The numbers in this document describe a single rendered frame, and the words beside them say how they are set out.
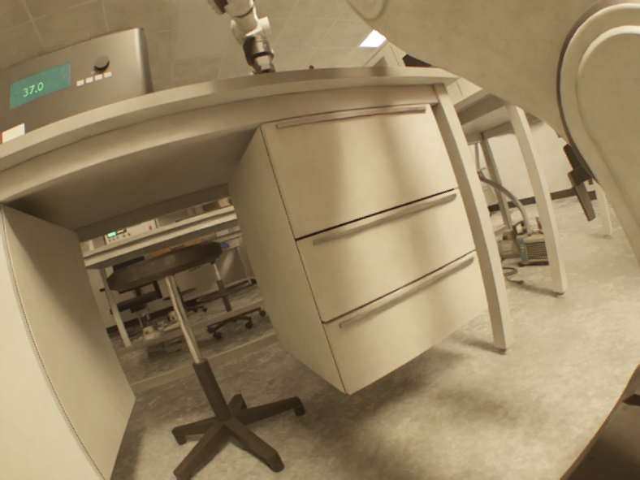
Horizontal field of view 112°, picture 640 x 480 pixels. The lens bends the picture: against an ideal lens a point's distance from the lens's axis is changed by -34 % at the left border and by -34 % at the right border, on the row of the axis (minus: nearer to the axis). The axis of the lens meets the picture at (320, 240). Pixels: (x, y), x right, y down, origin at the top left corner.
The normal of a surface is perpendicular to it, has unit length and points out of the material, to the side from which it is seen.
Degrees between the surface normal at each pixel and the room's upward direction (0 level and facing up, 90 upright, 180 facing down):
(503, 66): 90
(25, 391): 90
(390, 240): 90
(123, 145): 90
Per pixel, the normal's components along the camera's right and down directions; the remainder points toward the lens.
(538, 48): -0.90, 0.29
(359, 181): 0.39, -0.08
